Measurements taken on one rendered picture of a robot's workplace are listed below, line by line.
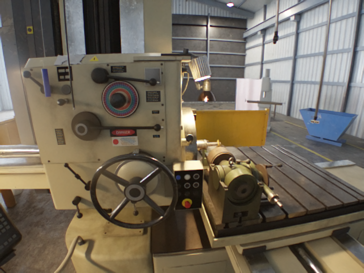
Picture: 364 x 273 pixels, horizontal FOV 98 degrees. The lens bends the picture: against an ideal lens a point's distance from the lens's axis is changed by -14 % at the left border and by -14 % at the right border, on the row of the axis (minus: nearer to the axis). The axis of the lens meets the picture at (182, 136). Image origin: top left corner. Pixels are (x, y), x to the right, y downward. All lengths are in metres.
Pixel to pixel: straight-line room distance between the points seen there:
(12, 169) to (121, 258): 1.00
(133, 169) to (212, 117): 2.79
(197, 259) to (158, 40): 1.72
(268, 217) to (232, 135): 2.66
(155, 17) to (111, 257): 1.83
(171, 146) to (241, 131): 2.94
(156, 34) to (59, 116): 0.97
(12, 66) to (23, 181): 0.94
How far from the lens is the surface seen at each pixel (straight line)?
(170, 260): 1.56
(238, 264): 1.36
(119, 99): 0.83
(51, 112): 1.05
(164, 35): 1.60
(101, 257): 1.59
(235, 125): 3.72
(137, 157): 0.73
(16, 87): 1.98
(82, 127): 0.92
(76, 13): 1.76
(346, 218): 1.72
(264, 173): 1.22
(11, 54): 1.99
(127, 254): 1.55
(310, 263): 1.54
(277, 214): 1.31
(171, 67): 0.91
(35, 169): 1.56
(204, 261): 1.63
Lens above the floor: 1.77
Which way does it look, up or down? 17 degrees down
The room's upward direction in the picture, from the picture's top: straight up
